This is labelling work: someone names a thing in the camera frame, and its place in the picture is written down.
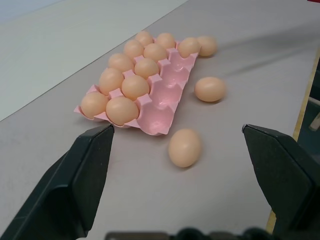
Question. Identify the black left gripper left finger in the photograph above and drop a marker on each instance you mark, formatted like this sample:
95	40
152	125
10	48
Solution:
65	185

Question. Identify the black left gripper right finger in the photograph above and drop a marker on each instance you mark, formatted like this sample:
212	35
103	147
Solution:
282	180

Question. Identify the pink egg tray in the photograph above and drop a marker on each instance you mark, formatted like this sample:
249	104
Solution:
165	100

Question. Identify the tan egg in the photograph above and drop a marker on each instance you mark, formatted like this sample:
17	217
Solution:
146	67
133	48
155	52
144	38
210	89
185	148
207	45
121	62
165	41
189	47
94	104
111	80
122	110
135	86

